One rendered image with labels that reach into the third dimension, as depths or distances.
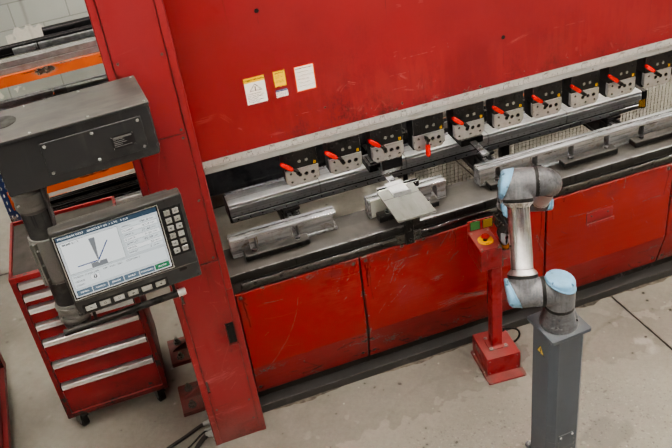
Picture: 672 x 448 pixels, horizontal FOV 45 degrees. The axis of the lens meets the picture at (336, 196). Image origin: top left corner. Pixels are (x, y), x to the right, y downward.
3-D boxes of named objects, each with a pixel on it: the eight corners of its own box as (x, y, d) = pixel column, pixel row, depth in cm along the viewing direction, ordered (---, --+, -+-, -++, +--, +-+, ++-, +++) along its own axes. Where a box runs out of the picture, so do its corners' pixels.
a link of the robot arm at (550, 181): (567, 160, 301) (549, 190, 348) (537, 162, 302) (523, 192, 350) (570, 190, 298) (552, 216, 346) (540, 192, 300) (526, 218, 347)
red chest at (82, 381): (75, 438, 399) (8, 282, 345) (71, 371, 440) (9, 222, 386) (174, 406, 409) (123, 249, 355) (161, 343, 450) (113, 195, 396)
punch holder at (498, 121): (494, 130, 371) (494, 98, 362) (485, 123, 377) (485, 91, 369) (523, 122, 374) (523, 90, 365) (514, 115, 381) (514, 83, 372)
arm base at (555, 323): (586, 326, 313) (588, 307, 308) (553, 340, 309) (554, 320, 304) (563, 304, 325) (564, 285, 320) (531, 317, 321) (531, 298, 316)
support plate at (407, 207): (398, 223, 349) (398, 221, 348) (376, 194, 370) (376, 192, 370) (436, 212, 353) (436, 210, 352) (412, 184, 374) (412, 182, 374)
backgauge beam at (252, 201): (231, 225, 383) (227, 206, 377) (225, 210, 394) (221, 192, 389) (646, 107, 431) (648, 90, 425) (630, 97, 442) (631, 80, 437)
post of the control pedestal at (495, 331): (492, 347, 401) (491, 262, 372) (488, 340, 405) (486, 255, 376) (502, 344, 402) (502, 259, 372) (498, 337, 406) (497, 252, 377)
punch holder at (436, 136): (414, 152, 362) (412, 120, 353) (407, 144, 369) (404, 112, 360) (445, 144, 365) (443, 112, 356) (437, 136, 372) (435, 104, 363)
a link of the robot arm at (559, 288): (578, 312, 306) (580, 285, 299) (542, 314, 308) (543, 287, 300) (572, 292, 316) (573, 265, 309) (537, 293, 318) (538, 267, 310)
